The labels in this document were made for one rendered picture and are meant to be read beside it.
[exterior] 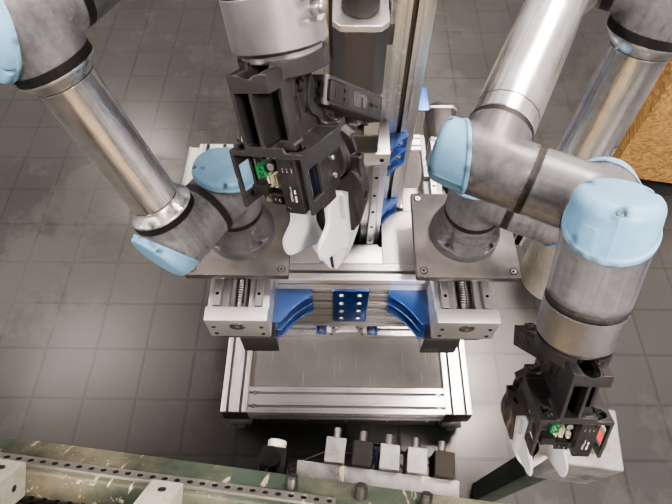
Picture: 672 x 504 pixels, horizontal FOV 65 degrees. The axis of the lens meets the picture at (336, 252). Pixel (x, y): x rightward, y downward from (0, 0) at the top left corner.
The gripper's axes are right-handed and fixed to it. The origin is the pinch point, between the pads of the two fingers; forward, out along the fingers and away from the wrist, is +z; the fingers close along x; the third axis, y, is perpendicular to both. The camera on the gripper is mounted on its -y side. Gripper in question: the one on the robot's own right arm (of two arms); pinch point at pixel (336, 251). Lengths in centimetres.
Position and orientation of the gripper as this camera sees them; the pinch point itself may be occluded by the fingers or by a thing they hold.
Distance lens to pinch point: 53.0
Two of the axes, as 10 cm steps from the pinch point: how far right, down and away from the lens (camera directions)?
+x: 8.7, 1.4, -4.8
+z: 1.6, 8.3, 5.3
